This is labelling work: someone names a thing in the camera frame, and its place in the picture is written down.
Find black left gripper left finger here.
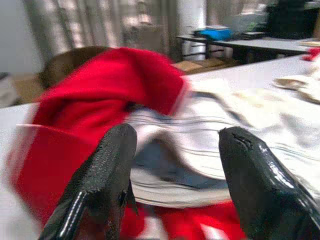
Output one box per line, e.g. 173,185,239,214
38,123,138,240

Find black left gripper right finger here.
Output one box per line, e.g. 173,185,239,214
218,126,320,240

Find red knit sweater white stripes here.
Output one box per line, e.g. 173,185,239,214
4,46,248,240

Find cream white garment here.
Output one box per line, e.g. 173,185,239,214
194,73,320,131

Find white garment grey stripes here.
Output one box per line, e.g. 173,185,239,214
128,104,320,210

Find brown chair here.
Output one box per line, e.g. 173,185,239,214
39,46,111,90

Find white folding table black legs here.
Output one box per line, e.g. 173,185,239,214
0,53,320,240

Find flat brown cardboard box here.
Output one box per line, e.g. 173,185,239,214
172,58,226,74

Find small red cloth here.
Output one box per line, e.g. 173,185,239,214
302,47,320,62

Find grey top black desk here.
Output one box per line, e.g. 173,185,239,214
176,32,320,63

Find grey curtain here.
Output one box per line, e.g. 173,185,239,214
22,0,181,63

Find blue box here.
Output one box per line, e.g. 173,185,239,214
194,28,233,41

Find black office chair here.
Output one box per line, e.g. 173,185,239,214
264,0,320,40

